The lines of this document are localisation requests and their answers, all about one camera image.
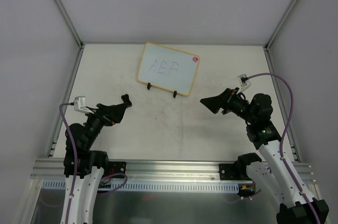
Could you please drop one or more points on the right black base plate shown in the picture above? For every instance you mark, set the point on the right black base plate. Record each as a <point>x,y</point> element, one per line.
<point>228,172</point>

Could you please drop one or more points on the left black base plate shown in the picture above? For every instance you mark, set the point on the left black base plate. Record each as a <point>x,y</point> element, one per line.
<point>115,167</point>

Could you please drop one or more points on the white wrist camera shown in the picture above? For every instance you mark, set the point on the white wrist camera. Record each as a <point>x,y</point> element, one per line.
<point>80,106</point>
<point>244,83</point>

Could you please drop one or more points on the white slotted cable duct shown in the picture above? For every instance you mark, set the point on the white slotted cable duct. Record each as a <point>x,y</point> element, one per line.
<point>147,186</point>

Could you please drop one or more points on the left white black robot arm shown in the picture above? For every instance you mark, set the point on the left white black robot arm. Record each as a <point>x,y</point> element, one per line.
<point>85,170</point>

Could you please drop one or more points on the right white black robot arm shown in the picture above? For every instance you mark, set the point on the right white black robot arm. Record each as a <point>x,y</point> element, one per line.
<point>270,168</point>

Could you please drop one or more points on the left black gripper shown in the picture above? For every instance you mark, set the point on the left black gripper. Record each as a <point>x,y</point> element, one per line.
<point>107,114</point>

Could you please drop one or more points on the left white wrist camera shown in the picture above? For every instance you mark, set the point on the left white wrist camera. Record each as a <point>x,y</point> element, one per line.
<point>80,106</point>

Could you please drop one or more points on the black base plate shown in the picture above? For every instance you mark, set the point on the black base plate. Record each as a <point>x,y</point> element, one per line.
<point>228,172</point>
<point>115,167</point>

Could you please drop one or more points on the aluminium mounting rail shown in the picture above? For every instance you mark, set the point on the aluminium mounting rail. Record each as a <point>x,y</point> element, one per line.
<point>142,170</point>

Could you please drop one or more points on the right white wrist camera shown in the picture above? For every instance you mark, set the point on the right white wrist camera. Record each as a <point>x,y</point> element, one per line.
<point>244,83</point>

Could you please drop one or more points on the yellow framed small whiteboard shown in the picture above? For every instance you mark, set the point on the yellow framed small whiteboard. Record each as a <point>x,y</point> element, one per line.
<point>168,68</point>

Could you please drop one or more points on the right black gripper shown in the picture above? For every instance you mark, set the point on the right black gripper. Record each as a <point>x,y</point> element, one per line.
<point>228,100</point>

